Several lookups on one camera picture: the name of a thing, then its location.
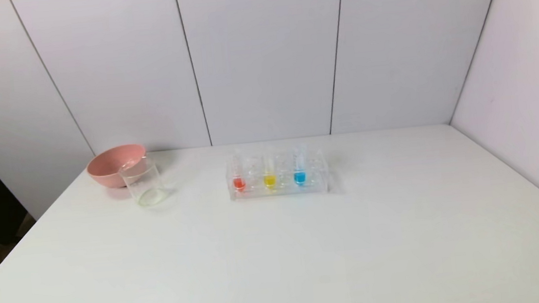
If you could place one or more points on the test tube with yellow pigment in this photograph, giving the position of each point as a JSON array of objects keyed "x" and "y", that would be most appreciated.
[{"x": 269, "y": 180}]

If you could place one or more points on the pink bowl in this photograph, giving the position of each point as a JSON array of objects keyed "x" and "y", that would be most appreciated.
[{"x": 110, "y": 168}]

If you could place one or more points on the test tube with blue pigment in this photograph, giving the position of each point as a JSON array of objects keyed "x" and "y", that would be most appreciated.
[{"x": 300, "y": 176}]

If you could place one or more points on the clear glass beaker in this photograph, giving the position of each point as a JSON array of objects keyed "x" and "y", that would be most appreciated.
[{"x": 148, "y": 189}]

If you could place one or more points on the test tube with red pigment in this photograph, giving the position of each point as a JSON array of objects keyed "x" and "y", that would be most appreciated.
[{"x": 239, "y": 182}]

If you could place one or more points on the clear acrylic test tube rack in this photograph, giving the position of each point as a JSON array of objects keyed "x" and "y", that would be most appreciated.
[{"x": 282, "y": 189}]

